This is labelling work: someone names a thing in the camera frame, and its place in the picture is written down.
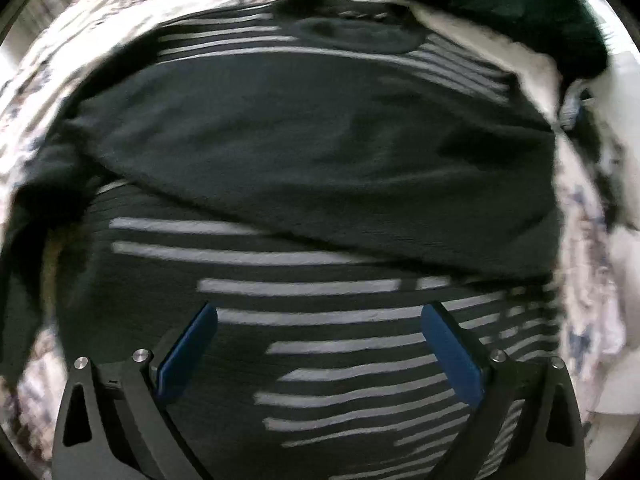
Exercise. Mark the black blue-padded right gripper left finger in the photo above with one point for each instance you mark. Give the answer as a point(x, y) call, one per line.
point(113, 421)

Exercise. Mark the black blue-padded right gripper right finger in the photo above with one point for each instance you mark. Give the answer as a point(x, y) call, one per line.
point(524, 421)

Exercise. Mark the black grey-striped sweater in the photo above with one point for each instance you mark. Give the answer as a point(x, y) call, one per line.
point(317, 171)

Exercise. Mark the beige and navy clothes pile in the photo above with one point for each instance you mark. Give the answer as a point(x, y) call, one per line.
point(578, 123)

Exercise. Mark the white bed headboard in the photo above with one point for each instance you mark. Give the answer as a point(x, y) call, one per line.
point(616, 106)

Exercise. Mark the floral bed blanket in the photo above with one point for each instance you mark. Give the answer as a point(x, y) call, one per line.
point(581, 293)

